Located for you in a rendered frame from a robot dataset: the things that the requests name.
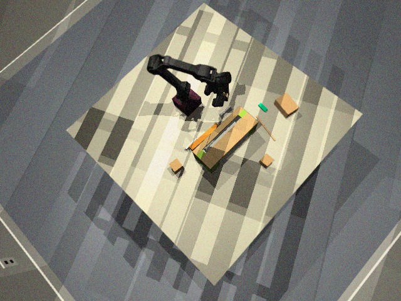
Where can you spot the small green block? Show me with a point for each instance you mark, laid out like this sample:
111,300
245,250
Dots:
262,107

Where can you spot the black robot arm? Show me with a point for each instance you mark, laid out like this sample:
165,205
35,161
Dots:
200,72

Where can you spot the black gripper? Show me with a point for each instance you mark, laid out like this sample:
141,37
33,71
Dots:
220,98

